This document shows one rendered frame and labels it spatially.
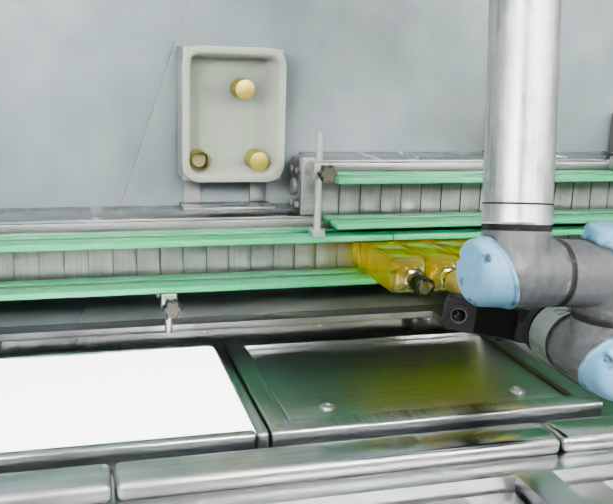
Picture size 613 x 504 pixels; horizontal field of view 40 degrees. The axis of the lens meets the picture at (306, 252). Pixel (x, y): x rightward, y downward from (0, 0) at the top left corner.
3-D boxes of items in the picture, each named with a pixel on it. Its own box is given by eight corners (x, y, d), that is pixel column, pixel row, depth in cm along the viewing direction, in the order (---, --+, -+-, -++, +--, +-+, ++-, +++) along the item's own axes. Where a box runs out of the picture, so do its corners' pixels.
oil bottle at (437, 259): (381, 262, 151) (431, 296, 131) (383, 231, 150) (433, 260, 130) (411, 261, 153) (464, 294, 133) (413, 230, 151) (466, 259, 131)
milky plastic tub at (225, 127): (176, 175, 150) (182, 183, 142) (175, 44, 145) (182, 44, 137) (272, 174, 155) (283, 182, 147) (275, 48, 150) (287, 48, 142)
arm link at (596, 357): (666, 334, 93) (652, 407, 95) (606, 305, 104) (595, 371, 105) (604, 335, 91) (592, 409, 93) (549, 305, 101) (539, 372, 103)
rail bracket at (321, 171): (296, 227, 145) (317, 243, 133) (299, 127, 141) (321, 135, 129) (313, 226, 145) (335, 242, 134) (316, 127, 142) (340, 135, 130)
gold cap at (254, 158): (255, 172, 152) (261, 176, 148) (240, 160, 151) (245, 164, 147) (267, 156, 152) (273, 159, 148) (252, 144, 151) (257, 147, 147)
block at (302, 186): (286, 209, 151) (296, 216, 144) (287, 155, 149) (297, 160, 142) (305, 208, 152) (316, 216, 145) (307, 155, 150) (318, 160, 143)
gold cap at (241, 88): (230, 77, 147) (234, 78, 143) (250, 77, 148) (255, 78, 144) (230, 98, 148) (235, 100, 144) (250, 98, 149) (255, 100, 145)
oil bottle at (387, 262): (350, 264, 149) (395, 298, 129) (351, 232, 148) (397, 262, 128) (380, 262, 151) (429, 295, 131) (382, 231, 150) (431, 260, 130)
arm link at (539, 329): (540, 371, 103) (550, 307, 101) (521, 358, 107) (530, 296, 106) (593, 370, 105) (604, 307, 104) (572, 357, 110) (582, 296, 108)
